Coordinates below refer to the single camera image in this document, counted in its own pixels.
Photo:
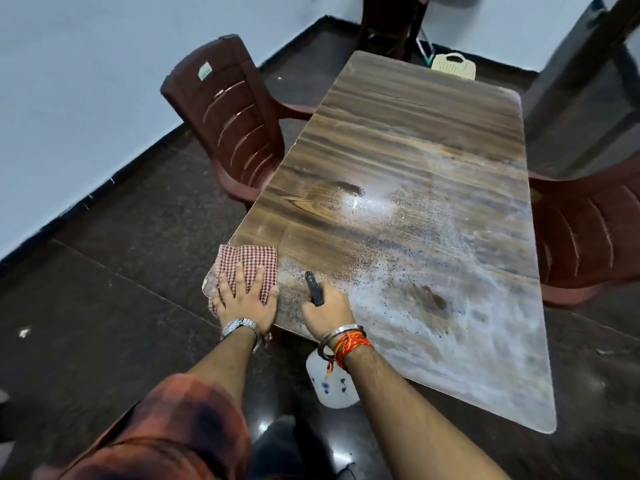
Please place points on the maroon plastic chair white marks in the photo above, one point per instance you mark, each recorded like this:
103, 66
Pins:
590, 234

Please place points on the person's left hand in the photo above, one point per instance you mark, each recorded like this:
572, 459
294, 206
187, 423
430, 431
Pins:
245, 307

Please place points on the silver wristwatch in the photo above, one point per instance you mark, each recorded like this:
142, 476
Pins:
239, 323

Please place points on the person's right hand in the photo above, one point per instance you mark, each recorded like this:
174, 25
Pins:
332, 312

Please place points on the cream plastic basket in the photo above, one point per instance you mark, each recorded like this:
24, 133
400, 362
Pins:
457, 67

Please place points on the silver bangle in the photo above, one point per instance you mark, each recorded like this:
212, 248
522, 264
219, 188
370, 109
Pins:
342, 328

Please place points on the person's left forearm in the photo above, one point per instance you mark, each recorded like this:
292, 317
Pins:
225, 364

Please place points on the red white checked cloth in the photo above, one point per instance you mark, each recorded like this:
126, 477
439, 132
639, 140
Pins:
250, 257

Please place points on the maroon plastic chair green label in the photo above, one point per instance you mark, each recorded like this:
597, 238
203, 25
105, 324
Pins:
235, 119

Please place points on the blue jeans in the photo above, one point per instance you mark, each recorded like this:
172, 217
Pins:
280, 454

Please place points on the person's right forearm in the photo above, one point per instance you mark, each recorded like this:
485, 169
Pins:
415, 424

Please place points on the orange plaid shirt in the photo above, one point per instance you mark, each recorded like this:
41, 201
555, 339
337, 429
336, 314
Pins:
165, 429

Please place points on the wooden table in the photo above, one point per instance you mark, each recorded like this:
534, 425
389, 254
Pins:
425, 159

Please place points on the white floral spray bottle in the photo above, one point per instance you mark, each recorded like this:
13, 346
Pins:
332, 389

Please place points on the dark wooden furniture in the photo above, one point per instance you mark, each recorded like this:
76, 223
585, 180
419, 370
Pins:
385, 24

